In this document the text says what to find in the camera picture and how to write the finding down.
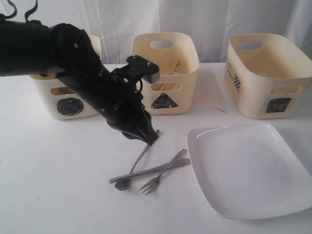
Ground cream bin with triangle mark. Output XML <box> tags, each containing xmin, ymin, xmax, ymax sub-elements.
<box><xmin>132</xmin><ymin>32</ymin><xmax>199</xmax><ymax>115</ymax></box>

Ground steel table knife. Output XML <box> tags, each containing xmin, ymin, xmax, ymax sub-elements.
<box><xmin>109</xmin><ymin>158</ymin><xmax>191</xmax><ymax>184</ymax></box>

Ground steel fork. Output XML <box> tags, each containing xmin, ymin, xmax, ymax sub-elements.
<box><xmin>139</xmin><ymin>149</ymin><xmax>187</xmax><ymax>195</ymax></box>

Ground cream bin with circle mark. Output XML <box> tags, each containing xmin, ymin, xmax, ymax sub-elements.
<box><xmin>29</xmin><ymin>35</ymin><xmax>105</xmax><ymax>120</ymax></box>

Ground wooden chopstick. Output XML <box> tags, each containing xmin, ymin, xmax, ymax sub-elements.
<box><xmin>156</xmin><ymin>83</ymin><xmax>175</xmax><ymax>91</ymax></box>
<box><xmin>169</xmin><ymin>61</ymin><xmax>180</xmax><ymax>75</ymax></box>

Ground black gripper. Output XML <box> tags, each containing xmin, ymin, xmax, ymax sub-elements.
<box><xmin>99</xmin><ymin>92</ymin><xmax>159</xmax><ymax>146</ymax></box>

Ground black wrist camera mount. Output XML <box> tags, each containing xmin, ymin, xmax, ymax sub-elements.
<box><xmin>112</xmin><ymin>55</ymin><xmax>160</xmax><ymax>84</ymax></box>

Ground steel spoon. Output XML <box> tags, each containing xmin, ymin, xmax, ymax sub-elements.
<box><xmin>114</xmin><ymin>129</ymin><xmax>160</xmax><ymax>191</ymax></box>

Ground black looped cable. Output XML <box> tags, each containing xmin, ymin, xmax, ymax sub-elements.
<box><xmin>0</xmin><ymin>0</ymin><xmax>39</xmax><ymax>22</ymax></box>

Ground white square plate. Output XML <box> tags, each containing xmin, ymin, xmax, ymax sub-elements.
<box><xmin>187</xmin><ymin>122</ymin><xmax>312</xmax><ymax>220</ymax></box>

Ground cream bin with square mark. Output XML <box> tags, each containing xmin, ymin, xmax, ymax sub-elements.
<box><xmin>224</xmin><ymin>33</ymin><xmax>312</xmax><ymax>119</ymax></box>

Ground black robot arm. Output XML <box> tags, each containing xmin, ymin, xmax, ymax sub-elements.
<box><xmin>0</xmin><ymin>15</ymin><xmax>160</xmax><ymax>145</ymax></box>

